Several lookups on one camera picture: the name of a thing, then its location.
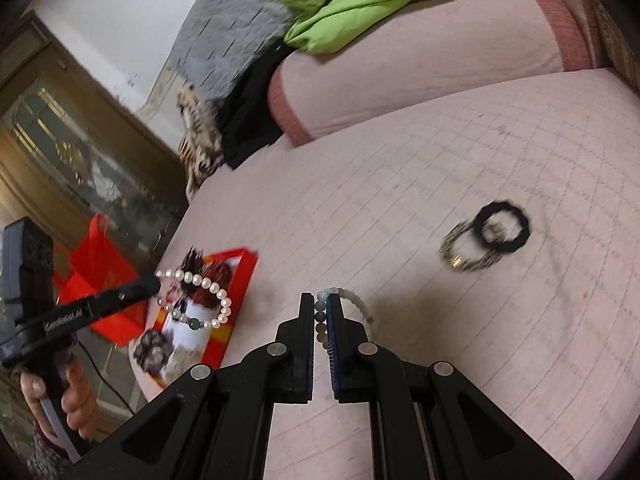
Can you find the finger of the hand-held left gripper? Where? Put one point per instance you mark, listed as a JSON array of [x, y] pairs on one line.
[[125, 295]]

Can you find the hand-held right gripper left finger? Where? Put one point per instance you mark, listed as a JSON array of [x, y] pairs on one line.
[[305, 340]]

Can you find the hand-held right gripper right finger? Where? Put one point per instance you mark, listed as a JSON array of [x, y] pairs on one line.
[[336, 340]]

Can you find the dark sheer dotted scrunchie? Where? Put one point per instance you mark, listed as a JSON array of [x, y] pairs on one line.
[[150, 350]]

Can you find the red cardboard box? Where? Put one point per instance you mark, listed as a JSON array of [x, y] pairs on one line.
[[240, 285]]

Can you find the red polka dot scrunchie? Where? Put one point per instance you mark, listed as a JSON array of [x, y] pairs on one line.
[[220, 272]]

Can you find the person's left forearm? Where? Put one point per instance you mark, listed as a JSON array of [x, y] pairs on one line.
[[42, 457]]

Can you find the person's left hand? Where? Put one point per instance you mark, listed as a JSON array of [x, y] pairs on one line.
[[80, 400]]

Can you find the red paper bag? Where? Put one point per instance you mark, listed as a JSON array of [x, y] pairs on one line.
[[107, 265]]

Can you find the wooden glass door cabinet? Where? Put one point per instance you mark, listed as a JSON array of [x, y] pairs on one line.
[[75, 160]]

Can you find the brown floral printed cloth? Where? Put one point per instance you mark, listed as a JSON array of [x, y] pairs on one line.
[[197, 150]]

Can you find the black cloth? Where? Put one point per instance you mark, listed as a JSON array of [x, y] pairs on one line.
[[250, 110]]

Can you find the grey quilted blanket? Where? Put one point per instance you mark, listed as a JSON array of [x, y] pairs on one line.
[[230, 25]]

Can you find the pink sofa back cushion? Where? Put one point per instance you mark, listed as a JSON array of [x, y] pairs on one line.
[[425, 60]]

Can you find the lime green cloth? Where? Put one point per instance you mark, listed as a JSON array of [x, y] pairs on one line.
[[375, 5]]

